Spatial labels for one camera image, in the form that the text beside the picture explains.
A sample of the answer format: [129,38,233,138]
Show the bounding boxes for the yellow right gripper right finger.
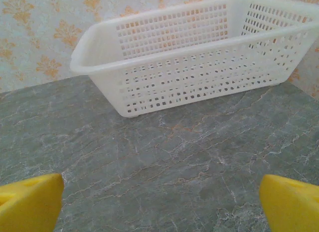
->
[259,174,319,232]

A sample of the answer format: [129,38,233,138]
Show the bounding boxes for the white plastic mesh basket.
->
[69,0,319,118]

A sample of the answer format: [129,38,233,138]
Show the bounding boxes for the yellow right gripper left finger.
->
[0,173,65,232]

